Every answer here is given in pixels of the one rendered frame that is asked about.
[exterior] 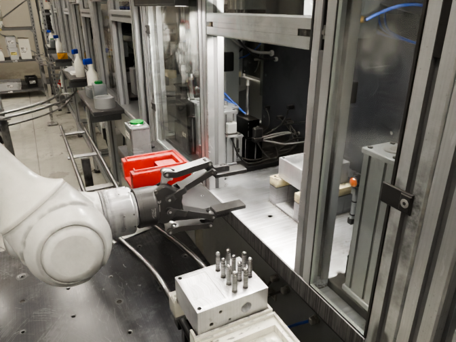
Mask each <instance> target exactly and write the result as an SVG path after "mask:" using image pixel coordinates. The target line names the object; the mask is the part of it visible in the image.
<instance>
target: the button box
mask: <svg viewBox="0 0 456 342"><path fill-rule="evenodd" d="M124 124H125V130H126V140H127V147H128V156H133V155H141V154H146V153H152V150H151V149H153V148H154V147H155V145H151V133H150V126H149V125H148V124H147V123H146V122H145V121H144V123H142V124H139V125H132V124H130V122H129V121H128V122H125V123H124Z"/></svg>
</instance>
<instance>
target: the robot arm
mask: <svg viewBox="0 0 456 342"><path fill-rule="evenodd" d="M160 172H161V182H159V183H158V184H156V185H153V186H146V187H139V188H135V189H131V190H129V189H128V187H118V188H114V189H107V190H100V191H95V192H83V191H78V190H76V189H75V188H73V187H72V186H71V185H70V184H68V183H67V182H66V181H65V180H64V179H62V178H45V177H42V176H39V175H38V174H36V173H34V172H33V171H32V170H30V169H29V168H27V167H26V166H25V165H24V164H23V163H22V162H21V161H19V160H18V159H17V158H16V157H15V156H14V155H12V154H11V153H10V152H9V151H8V150H7V149H6V148H5V147H4V146H3V145H2V144H1V143H0V234H1V235H2V238H3V244H4V246H5V249H6V251H7V253H8V254H9V255H10V256H11V257H14V258H17V259H20V260H21V261H22V263H23V264H24V265H26V266H27V267H28V269H29V270H30V271H31V273H32V274H33V275H34V276H35V277H36V278H38V279H39V280H41V281H42V282H45V283H46V284H49V285H52V286H57V287H72V286H77V285H80V284H83V283H85V282H87V281H89V280H90V279H91V277H92V276H93V275H94V274H96V273H97V272H98V271H99V270H100V269H101V267H103V266H105V265H106V263H107V261H108V259H109V256H110V254H111V249H112V241H113V239H114V238H119V237H123V236H126V235H131V234H134V233H136V231H137V228H139V229H140V228H143V227H149V226H152V225H156V224H158V223H163V224H164V229H165V231H166V233H167V234H168V235H172V234H175V233H177V232H179V231H191V230H198V229H209V228H212V227H213V221H214V219H215V218H218V217H222V216H227V215H228V214H229V212H232V211H235V210H241V209H244V208H246V205H245V204H244V203H243V202H242V201H241V200H240V199H237V200H233V201H230V202H225V203H221V204H215V205H212V206H210V209H203V208H195V207H190V206H184V205H183V204H182V198H183V195H184V194H185V193H186V192H187V191H188V190H189V189H191V188H192V187H194V186H196V185H198V184H199V183H201V182H202V181H204V180H206V179H207V178H209V177H211V176H213V177H215V178H220V177H224V176H231V175H235V174H241V173H245V172H247V169H246V168H245V167H243V166H242V165H241V164H238V165H233V166H228V165H227V164H217V165H212V162H211V161H210V160H209V159H208V158H207V157H203V158H201V159H197V160H195V161H190V162H188V163H185V164H182V165H179V166H175V167H173V168H161V169H160ZM193 172H195V173H194V174H192V175H191V176H188V177H187V178H185V179H183V180H182V181H178V182H176V183H174V184H173V185H170V184H168V183H167V182H168V181H172V180H173V178H178V177H181V176H184V175H187V174H190V173H193ZM175 216H183V217H186V216H190V217H195V218H197V219H189V220H182V221H171V220H172V219H173V218H174V217H175Z"/></svg>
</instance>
